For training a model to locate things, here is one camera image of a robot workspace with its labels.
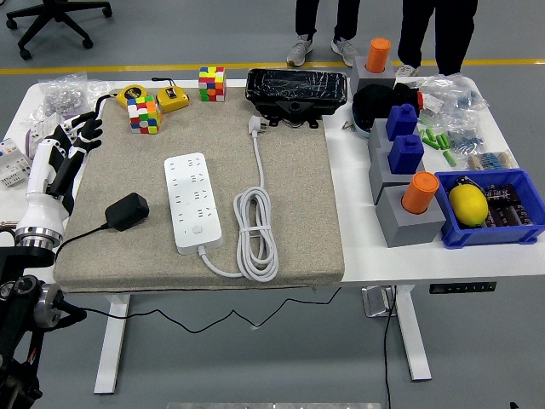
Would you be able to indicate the grey-brown fabric mat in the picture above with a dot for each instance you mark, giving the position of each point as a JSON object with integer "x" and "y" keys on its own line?
{"x": 289, "y": 191}

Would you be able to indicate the green cylinder piece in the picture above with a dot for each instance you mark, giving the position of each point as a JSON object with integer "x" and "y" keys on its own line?
{"x": 449, "y": 158}
{"x": 445, "y": 140}
{"x": 423, "y": 136}
{"x": 431, "y": 138}
{"x": 438, "y": 142}

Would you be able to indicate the blue plastic bin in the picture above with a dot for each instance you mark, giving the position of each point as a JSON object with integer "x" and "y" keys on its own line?
{"x": 489, "y": 236}

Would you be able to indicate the silver box under table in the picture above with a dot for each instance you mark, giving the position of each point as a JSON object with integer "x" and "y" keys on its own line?
{"x": 376, "y": 300}

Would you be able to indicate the black fabric bundle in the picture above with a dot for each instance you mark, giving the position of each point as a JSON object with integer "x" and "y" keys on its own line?
{"x": 406, "y": 98}

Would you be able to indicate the multicolour puzzle cube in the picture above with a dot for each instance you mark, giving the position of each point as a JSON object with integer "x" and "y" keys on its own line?
{"x": 211, "y": 84}
{"x": 145, "y": 115}

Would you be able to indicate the blue square peg block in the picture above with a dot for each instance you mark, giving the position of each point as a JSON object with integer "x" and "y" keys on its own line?
{"x": 401, "y": 123}
{"x": 405, "y": 155}

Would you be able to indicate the black mounting bracket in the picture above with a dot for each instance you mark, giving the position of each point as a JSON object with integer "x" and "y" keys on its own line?
{"x": 294, "y": 108}

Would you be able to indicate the small clear bag blue parts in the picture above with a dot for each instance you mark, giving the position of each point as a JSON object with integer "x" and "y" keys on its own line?
{"x": 464, "y": 138}

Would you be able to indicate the person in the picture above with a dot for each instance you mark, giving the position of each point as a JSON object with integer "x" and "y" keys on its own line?
{"x": 306, "y": 17}
{"x": 455, "y": 34}

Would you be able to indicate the orange cylinder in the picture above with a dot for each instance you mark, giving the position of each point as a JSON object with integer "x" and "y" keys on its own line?
{"x": 419, "y": 191}
{"x": 379, "y": 53}

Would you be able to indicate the grey block with round hole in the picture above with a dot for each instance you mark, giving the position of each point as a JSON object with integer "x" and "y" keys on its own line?
{"x": 362, "y": 78}
{"x": 409, "y": 230}

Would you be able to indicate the black plastic-wrapped tray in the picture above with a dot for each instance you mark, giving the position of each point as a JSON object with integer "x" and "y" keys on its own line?
{"x": 296, "y": 87}

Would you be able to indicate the round yellow tape measure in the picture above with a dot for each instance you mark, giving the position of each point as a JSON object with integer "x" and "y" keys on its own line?
{"x": 131, "y": 96}

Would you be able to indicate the white power strip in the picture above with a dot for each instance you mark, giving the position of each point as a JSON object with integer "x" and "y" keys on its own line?
{"x": 193, "y": 204}

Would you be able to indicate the white wall socket box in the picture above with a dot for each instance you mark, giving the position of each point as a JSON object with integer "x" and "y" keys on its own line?
{"x": 42, "y": 128}

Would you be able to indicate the grey block with square hole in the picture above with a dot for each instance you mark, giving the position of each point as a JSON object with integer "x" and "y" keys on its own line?
{"x": 376, "y": 138}
{"x": 379, "y": 174}

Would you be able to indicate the black cap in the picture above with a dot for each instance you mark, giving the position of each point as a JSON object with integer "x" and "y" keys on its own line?
{"x": 370, "y": 104}

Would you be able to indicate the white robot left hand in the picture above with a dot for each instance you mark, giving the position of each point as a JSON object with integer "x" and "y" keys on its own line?
{"x": 47, "y": 187}

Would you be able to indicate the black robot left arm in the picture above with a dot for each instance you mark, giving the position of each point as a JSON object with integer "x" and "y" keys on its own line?
{"x": 21, "y": 324}

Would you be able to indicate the large clear component bag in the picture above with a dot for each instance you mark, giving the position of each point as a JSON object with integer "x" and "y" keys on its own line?
{"x": 455, "y": 91}

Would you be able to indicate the white table leg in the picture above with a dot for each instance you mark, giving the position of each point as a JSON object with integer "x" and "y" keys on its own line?
{"x": 108, "y": 349}
{"x": 412, "y": 332}

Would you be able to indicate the yellow lemon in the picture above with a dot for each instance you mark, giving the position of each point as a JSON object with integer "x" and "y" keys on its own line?
{"x": 468, "y": 206}

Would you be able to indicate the square yellow tape measure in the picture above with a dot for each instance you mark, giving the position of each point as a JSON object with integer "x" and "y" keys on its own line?
{"x": 171, "y": 100}

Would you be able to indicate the clear bag of resistors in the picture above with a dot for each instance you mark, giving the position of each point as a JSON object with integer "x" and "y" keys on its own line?
{"x": 489, "y": 161}

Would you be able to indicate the black power adapter plug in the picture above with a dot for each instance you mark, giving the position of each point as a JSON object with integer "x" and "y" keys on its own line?
{"x": 127, "y": 211}

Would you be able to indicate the black office chair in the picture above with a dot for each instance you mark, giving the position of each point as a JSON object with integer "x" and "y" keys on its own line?
{"x": 57, "y": 7}

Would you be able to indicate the clear bag of screws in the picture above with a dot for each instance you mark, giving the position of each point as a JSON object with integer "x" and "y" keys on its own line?
{"x": 61, "y": 96}

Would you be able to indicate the black table control panel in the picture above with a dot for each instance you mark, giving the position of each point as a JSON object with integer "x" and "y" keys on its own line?
{"x": 462, "y": 288}

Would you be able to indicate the white circuit breaker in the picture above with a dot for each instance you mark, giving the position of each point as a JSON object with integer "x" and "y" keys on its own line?
{"x": 10, "y": 155}

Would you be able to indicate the purple plastic tray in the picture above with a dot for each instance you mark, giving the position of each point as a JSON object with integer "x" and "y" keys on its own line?
{"x": 30, "y": 147}

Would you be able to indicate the small metal clip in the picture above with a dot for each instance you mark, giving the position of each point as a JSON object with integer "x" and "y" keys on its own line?
{"x": 347, "y": 125}

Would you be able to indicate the dark capacitor pile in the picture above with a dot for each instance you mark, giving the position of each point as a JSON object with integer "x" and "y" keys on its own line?
{"x": 506, "y": 209}

